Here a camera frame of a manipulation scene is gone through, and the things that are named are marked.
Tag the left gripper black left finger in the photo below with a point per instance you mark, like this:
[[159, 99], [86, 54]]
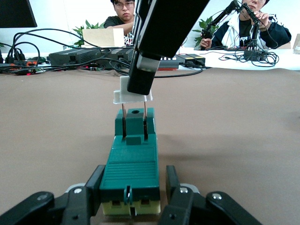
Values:
[[77, 201]]

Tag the person white navy jacket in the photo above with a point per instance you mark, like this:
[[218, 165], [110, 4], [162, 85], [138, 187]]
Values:
[[276, 35]]

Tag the green potted plant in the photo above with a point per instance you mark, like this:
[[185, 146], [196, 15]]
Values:
[[78, 35], [206, 25]]

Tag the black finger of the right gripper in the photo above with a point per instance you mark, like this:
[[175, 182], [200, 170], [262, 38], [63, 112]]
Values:
[[164, 28]]

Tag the red flat board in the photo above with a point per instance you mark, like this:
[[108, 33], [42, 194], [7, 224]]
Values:
[[167, 69]]

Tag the black power brick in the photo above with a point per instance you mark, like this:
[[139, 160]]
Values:
[[192, 58]]

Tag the person black shirt glasses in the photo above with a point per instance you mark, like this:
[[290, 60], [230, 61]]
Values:
[[117, 21]]

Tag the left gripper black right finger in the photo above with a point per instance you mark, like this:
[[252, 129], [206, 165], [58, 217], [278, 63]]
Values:
[[185, 204]]

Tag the black computer monitor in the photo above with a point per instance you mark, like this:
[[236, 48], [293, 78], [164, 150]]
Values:
[[14, 11]]

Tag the black power supply unit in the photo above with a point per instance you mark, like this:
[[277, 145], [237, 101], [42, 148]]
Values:
[[123, 56], [75, 57]]

